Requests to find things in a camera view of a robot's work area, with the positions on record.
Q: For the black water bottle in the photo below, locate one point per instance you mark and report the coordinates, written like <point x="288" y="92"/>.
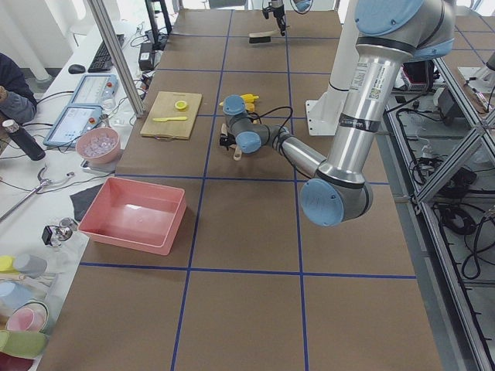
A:
<point x="23" y="139"/>

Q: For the pink plastic bin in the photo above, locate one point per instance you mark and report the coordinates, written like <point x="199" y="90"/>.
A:
<point x="135" y="215"/>

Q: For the upper teach pendant tablet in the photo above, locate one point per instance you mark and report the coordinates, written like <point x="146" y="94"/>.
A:
<point x="93" y="89"/>

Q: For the yellow toy corn cob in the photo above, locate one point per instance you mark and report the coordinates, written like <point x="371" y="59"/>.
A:
<point x="251" y="99"/>

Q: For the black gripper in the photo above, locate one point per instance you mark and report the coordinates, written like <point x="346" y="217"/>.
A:
<point x="230" y="141"/>
<point x="278" y="12"/>

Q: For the yellow plastic toy knife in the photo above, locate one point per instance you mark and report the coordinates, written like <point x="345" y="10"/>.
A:
<point x="166" y="119"/>

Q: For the bamboo cutting board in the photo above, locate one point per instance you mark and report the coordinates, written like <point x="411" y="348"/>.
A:
<point x="163" y="106"/>

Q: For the yellow toy lemon slice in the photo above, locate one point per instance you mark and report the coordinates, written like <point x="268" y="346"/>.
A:
<point x="181" y="105"/>

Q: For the teach pendant tablet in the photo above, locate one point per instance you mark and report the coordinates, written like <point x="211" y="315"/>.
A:
<point x="93" y="89"/>
<point x="74" y="121"/>

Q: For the aluminium frame post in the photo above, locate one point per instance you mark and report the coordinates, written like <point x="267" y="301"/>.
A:
<point x="109" y="37"/>

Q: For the beige plastic dustpan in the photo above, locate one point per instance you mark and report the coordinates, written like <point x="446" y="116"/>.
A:
<point x="237" y="153"/>

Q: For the seated person dark jacket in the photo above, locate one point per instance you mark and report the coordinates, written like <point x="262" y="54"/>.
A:
<point x="17" y="100"/>

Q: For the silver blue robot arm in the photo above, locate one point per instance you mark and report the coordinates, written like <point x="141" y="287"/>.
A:
<point x="299" y="6"/>
<point x="390" y="33"/>

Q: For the pink bowl with clear pieces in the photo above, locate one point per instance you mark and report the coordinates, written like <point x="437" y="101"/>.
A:
<point x="99" y="145"/>

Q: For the lower teach pendant tablet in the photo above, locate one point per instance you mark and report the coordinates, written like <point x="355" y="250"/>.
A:
<point x="74" y="121"/>

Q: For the beige hand brush black bristles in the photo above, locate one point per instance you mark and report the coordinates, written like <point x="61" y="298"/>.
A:
<point x="261" y="37"/>

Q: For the black computer mouse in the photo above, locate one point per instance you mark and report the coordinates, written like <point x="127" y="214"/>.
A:
<point x="76" y="69"/>

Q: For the black power adapter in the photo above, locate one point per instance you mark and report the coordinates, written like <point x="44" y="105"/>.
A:
<point x="146" y="58"/>

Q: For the stacked coloured cups and bowls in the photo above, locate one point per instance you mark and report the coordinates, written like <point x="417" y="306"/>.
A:
<point x="25" y="287"/>

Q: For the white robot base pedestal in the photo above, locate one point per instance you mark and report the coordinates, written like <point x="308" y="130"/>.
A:
<point x="323" y="114"/>

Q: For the black keyboard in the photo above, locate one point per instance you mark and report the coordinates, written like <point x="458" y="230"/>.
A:
<point x="102" y="61"/>

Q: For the dark grey cloth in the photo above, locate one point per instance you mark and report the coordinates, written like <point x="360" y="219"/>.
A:
<point x="82" y="200"/>

